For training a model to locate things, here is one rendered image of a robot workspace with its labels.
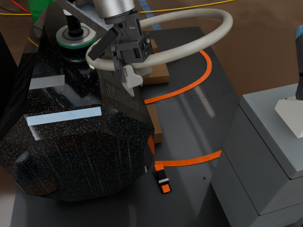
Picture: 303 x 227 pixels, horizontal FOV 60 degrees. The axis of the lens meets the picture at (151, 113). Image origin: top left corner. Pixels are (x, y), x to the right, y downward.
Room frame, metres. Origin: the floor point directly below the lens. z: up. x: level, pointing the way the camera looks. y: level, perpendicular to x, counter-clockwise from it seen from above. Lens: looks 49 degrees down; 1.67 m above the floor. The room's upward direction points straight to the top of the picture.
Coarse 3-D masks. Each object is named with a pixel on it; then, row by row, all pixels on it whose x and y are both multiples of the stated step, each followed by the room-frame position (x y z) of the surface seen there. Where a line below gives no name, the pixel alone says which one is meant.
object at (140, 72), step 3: (135, 69) 0.57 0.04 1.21; (138, 69) 0.58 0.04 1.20; (141, 69) 0.57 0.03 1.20; (144, 69) 0.57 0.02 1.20; (147, 69) 0.57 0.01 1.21; (150, 69) 0.57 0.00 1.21; (135, 72) 0.57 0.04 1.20; (138, 72) 0.57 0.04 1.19; (141, 72) 0.57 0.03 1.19; (144, 72) 0.57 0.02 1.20; (147, 72) 0.57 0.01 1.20; (150, 72) 0.57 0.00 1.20; (138, 75) 0.57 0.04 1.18; (141, 75) 0.57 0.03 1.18; (141, 84) 0.56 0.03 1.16
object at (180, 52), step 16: (160, 16) 0.99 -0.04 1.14; (176, 16) 0.97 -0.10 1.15; (192, 16) 0.94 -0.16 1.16; (208, 16) 0.88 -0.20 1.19; (224, 16) 0.76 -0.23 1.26; (224, 32) 0.64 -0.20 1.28; (176, 48) 0.56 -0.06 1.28; (192, 48) 0.56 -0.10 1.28; (96, 64) 0.60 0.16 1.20; (112, 64) 0.56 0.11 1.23; (144, 64) 0.54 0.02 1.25
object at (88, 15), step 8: (56, 0) 1.22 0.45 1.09; (64, 0) 1.15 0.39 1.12; (88, 0) 1.21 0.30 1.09; (64, 8) 1.17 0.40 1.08; (72, 8) 1.10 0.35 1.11; (80, 8) 1.17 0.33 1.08; (88, 8) 1.16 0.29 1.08; (80, 16) 1.05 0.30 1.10; (88, 16) 1.00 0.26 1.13; (96, 16) 1.09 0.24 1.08; (88, 24) 1.00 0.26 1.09; (96, 24) 0.95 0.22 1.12; (104, 24) 1.02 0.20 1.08; (112, 24) 1.01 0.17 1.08; (96, 32) 0.96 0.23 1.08; (104, 32) 0.91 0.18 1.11
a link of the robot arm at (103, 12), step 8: (96, 0) 0.57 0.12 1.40; (104, 0) 0.56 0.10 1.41; (112, 0) 0.56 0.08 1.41; (120, 0) 0.56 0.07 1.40; (128, 0) 0.58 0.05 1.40; (96, 8) 0.57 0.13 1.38; (104, 8) 0.56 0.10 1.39; (112, 8) 0.55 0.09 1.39; (120, 8) 0.56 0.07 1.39; (128, 8) 0.57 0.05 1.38; (104, 16) 0.56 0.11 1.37; (112, 16) 0.55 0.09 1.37
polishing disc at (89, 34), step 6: (84, 24) 1.36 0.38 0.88; (60, 30) 1.30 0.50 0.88; (66, 30) 1.30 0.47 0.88; (84, 30) 1.30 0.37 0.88; (90, 30) 1.30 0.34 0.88; (60, 36) 1.23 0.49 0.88; (66, 36) 1.23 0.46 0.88; (84, 36) 1.23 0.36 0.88; (90, 36) 1.23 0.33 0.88; (60, 42) 1.19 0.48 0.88; (66, 42) 1.18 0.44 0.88; (72, 42) 1.18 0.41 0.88; (78, 42) 1.18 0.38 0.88; (84, 42) 1.18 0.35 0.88
